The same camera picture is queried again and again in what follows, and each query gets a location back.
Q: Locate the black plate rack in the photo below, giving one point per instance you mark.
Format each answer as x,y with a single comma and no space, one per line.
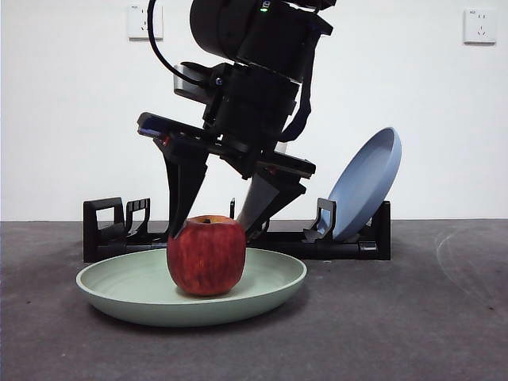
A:
345,250

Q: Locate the white wall socket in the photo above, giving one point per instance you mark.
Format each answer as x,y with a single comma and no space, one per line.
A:
480,26
137,24

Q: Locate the blue plate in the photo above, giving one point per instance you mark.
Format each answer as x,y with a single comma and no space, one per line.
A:
361,190

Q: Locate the green plate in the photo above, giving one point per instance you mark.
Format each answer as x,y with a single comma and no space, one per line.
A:
131,285

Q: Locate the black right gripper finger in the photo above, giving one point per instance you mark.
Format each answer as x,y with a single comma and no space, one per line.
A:
190,186
274,198

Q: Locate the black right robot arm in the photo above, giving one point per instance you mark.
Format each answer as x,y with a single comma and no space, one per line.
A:
222,24

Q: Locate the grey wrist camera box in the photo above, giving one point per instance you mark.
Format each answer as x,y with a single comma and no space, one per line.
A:
188,89

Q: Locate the red apple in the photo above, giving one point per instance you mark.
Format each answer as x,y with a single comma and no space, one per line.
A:
206,258

